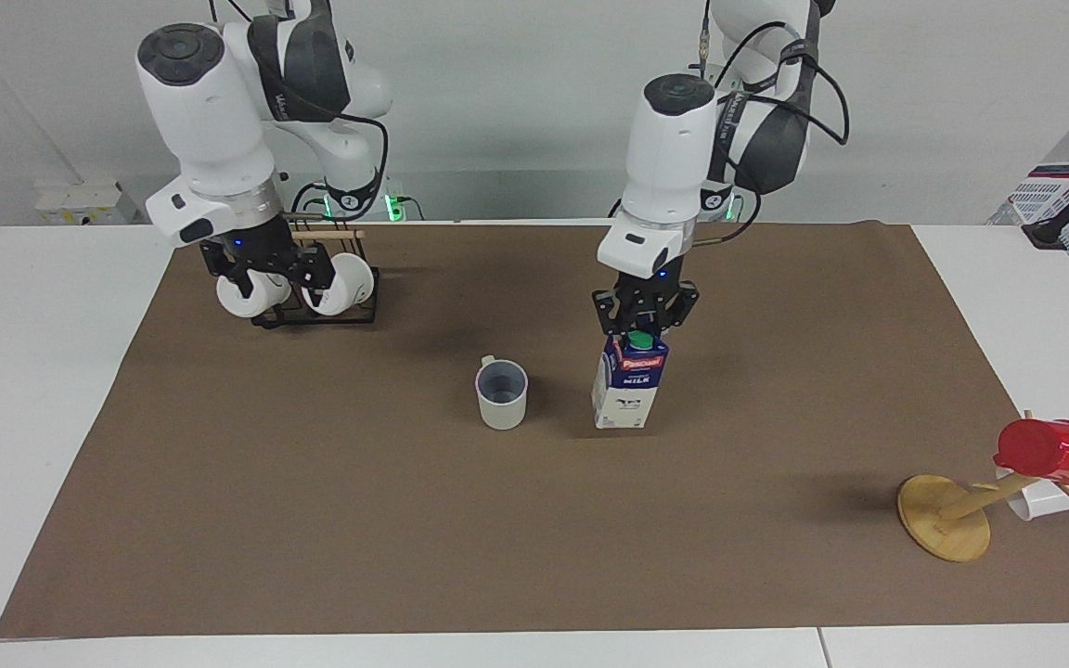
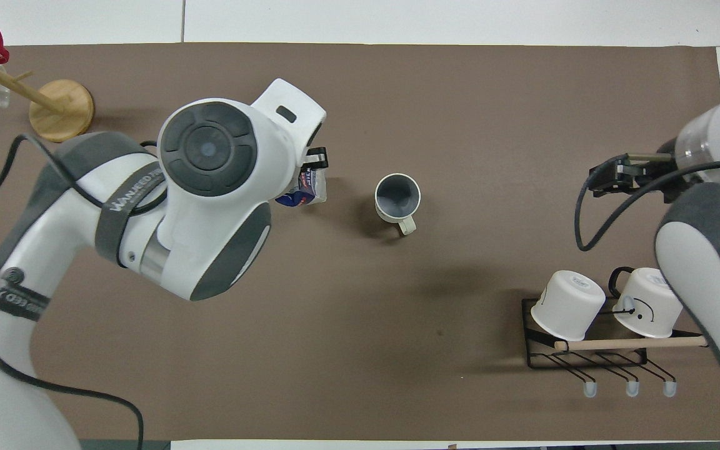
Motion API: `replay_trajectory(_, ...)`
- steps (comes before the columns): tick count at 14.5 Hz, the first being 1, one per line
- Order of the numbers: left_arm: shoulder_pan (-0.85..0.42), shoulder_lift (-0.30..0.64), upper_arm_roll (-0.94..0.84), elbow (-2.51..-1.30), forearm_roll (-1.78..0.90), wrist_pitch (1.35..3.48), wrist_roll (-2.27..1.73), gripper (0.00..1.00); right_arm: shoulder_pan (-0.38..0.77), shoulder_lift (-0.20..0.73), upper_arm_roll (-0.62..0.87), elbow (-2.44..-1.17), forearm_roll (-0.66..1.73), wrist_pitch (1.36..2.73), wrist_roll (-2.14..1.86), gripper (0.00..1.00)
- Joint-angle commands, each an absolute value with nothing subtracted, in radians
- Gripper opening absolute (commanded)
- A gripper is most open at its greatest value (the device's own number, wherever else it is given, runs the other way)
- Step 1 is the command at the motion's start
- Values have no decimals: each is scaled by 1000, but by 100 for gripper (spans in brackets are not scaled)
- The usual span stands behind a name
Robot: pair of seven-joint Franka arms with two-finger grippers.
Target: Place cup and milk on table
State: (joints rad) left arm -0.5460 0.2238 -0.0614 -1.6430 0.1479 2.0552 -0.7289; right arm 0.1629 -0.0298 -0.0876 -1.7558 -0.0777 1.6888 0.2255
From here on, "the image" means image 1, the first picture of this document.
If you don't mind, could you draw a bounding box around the red cup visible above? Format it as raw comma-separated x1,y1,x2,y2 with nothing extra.
993,418,1069,486

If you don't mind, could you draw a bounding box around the grey cup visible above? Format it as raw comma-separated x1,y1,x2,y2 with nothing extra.
474,354,531,431

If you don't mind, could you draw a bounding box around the white cup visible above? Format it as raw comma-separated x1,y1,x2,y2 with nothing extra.
301,252,376,317
215,267,293,319
996,467,1069,523

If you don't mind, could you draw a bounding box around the black cable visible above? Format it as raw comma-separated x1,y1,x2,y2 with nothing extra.
694,0,850,246
261,78,393,220

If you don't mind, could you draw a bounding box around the white box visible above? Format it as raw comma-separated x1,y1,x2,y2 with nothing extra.
33,180,142,226

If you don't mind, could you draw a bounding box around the milk carton with green cap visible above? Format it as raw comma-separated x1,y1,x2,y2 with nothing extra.
591,332,671,430

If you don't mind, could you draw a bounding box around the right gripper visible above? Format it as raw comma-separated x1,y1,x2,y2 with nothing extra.
200,215,337,309

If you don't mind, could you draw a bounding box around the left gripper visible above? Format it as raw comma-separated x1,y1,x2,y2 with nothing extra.
591,260,701,350

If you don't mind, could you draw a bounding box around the black wire cup rack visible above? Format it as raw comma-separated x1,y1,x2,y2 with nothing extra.
251,212,380,328

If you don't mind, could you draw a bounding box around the wooden mug tree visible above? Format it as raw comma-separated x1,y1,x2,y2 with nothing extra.
896,409,1069,564

